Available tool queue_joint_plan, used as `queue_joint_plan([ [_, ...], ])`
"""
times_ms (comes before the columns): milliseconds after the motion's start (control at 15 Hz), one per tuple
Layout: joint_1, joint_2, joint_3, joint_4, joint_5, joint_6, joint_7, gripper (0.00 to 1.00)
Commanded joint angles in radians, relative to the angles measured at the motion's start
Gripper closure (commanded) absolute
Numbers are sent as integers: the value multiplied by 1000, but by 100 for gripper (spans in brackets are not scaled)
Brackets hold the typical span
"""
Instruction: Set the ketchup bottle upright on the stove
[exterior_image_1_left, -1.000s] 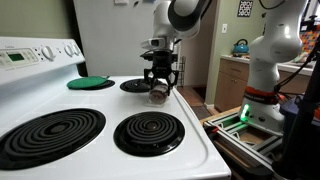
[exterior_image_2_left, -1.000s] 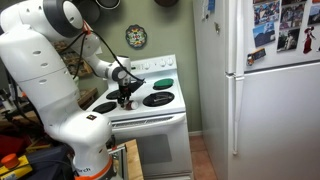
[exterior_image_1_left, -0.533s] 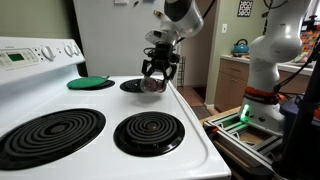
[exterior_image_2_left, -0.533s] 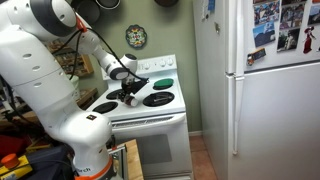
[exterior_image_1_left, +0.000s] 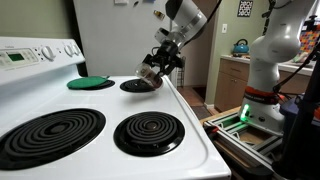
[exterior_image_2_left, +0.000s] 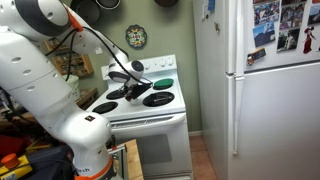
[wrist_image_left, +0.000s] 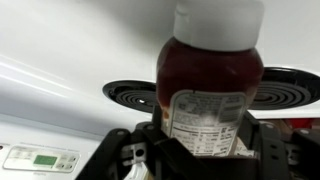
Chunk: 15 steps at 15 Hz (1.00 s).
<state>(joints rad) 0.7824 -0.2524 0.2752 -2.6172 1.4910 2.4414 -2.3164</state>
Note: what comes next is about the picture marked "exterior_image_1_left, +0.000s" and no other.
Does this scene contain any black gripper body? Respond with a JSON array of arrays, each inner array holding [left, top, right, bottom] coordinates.
[[148, 40, 185, 73]]

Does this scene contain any white electric stove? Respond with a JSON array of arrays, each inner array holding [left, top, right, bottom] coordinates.
[[0, 35, 233, 180]]

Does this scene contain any white stove knob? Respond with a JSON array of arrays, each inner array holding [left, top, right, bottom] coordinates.
[[63, 43, 75, 58], [41, 45, 56, 62], [71, 42, 82, 57]]

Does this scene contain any stove clock display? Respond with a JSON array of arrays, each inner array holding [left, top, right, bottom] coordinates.
[[0, 47, 40, 70]]

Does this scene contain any large black coil burner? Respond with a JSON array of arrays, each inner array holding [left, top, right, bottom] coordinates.
[[0, 107, 107, 171], [119, 77, 158, 94]]

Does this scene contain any brass magnet clip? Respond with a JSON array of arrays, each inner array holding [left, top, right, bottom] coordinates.
[[152, 9, 166, 21]]

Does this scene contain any white refrigerator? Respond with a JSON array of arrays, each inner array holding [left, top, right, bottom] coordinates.
[[72, 0, 183, 88]]

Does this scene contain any wooden kitchen cabinet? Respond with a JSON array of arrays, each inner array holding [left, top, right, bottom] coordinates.
[[214, 54, 320, 113]]

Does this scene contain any green round lid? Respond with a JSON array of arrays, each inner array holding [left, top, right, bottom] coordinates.
[[66, 75, 111, 91]]

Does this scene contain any teal kettle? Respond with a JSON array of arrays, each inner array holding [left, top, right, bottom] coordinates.
[[231, 38, 251, 57]]

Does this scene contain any black white patterned picture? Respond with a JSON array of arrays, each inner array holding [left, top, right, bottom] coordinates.
[[236, 0, 254, 18]]

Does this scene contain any dark blue bin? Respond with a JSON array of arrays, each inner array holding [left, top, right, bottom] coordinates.
[[279, 95, 320, 129]]

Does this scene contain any colourful checkered item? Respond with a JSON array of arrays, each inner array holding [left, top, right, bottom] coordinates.
[[298, 15, 320, 57]]

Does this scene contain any black tripod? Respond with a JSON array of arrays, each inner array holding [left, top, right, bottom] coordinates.
[[271, 41, 320, 180]]

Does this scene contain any dark wire rack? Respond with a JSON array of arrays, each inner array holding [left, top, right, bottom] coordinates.
[[174, 55, 187, 88]]

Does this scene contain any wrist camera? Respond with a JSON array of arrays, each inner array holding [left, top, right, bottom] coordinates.
[[153, 27, 172, 43]]

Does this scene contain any aluminium frame rail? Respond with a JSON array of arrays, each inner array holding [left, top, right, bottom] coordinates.
[[203, 111, 284, 169]]

